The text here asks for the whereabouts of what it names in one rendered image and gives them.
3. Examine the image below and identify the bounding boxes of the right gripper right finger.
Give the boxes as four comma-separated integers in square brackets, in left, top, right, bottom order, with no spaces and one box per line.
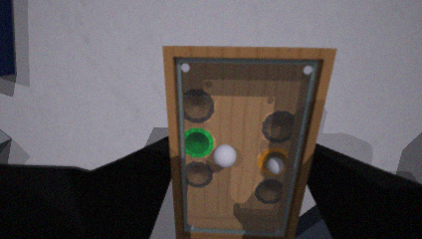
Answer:
[307,143,422,239]

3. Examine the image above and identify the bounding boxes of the wooden ball-in-hole puzzle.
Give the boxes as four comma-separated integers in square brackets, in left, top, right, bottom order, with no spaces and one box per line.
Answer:
[162,46,337,239]

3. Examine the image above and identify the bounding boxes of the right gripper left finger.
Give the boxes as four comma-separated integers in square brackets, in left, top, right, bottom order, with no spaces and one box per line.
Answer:
[0,136,171,239]

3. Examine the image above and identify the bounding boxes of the dark blue rectangular box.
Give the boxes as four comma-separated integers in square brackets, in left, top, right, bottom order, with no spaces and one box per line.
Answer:
[295,205,332,239]

